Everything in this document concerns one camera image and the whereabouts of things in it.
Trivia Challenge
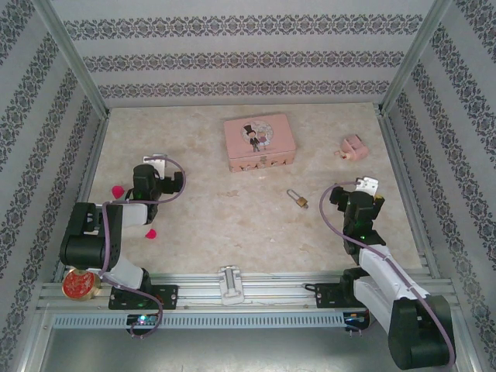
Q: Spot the small brass padlock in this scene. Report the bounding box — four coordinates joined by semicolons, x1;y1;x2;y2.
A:
286;188;310;209

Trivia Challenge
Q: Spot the pink tin box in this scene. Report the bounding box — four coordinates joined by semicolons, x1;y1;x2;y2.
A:
222;113;298;174

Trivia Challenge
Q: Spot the small pink toy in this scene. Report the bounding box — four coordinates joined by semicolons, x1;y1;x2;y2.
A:
332;133;369;162

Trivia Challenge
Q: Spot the red round tin gold rim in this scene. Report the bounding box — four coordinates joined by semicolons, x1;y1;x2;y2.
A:
61;269;102;301

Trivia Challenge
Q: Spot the small circuit board green light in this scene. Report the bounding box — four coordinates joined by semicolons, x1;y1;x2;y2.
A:
127;313;160;326

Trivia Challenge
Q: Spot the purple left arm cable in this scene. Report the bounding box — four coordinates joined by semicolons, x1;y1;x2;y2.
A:
98;156;189;339

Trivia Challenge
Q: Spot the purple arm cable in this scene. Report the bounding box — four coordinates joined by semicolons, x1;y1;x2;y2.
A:
319;178;458;365
98;156;189;339

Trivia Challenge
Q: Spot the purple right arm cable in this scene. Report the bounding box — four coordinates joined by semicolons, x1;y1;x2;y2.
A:
319;178;458;365

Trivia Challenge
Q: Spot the aluminium side rail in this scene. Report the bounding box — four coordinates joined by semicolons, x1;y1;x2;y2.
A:
377;108;443;280
52;110;112;284

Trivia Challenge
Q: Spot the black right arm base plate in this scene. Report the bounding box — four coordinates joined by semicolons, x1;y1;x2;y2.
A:
314;282;385;310

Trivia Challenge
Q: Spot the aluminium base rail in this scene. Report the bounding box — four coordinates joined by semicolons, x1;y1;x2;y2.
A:
36;270;454;312

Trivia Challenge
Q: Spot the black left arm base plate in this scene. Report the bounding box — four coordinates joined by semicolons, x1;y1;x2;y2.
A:
108;284;180;311

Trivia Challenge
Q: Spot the white latch bracket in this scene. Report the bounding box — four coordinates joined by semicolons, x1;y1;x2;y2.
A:
217;265;245;307

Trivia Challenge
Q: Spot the grey slotted cable duct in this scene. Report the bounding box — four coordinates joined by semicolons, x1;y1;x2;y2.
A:
52;312;348;330

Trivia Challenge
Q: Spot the aluminium frame post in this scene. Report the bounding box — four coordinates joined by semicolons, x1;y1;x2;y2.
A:
30;0;112;119
377;0;454;117

